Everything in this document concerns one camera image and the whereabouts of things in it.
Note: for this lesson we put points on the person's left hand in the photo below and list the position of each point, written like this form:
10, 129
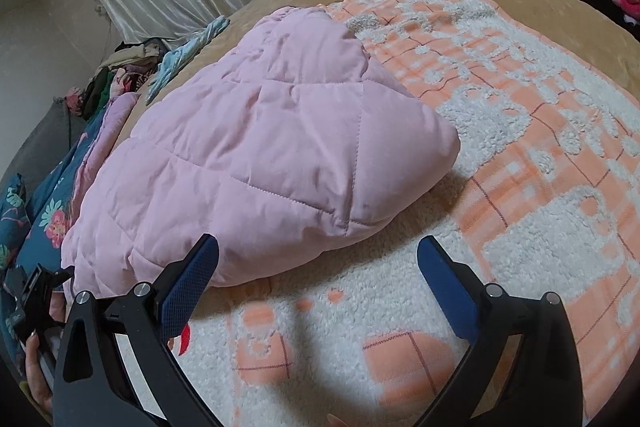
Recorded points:
37, 377

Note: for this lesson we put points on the orange white checked blanket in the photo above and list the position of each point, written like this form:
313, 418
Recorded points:
550, 157

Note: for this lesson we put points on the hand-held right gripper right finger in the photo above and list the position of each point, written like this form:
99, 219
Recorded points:
445, 279

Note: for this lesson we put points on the blue floral pillow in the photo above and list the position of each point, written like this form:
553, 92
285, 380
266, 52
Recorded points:
12, 207

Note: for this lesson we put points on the light blue cloth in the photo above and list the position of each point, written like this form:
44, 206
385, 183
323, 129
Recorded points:
200, 43

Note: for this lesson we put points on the blue floral quilt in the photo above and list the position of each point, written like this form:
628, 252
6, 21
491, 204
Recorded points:
55, 222

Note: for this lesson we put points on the pink quilted jacket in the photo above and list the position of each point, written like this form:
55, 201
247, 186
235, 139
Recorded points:
250, 147

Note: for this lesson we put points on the grey headboard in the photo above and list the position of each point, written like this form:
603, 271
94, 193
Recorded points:
45, 142

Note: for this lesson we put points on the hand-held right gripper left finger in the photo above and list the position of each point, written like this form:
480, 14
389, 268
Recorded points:
192, 279

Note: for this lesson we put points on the pile of mixed clothes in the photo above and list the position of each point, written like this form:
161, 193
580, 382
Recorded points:
125, 72

